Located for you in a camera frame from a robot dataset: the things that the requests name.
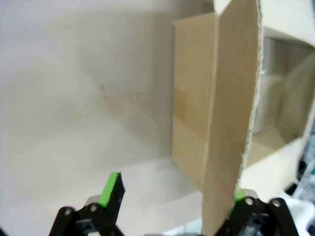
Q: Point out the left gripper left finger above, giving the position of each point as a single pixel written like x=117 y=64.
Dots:
x=108 y=194

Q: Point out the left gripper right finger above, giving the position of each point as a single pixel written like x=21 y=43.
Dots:
x=261 y=216

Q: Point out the brown cardboard shipping box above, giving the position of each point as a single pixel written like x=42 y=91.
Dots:
x=192 y=98

